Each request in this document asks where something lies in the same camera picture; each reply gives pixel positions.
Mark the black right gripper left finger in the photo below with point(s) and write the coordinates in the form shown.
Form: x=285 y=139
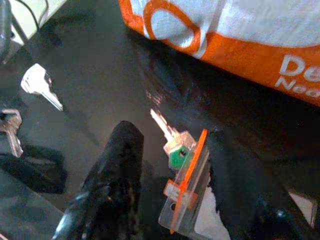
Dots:
x=117 y=175

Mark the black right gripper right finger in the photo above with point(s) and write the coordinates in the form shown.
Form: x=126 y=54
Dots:
x=240 y=180

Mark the clear orange key tag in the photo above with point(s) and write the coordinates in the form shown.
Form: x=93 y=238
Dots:
x=186 y=195

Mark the silver key with green cap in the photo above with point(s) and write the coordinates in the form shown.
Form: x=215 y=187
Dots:
x=178 y=147

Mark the plain silver key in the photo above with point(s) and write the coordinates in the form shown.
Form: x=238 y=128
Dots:
x=37 y=82

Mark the orange and white bag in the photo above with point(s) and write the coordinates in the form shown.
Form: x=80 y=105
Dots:
x=237 y=32

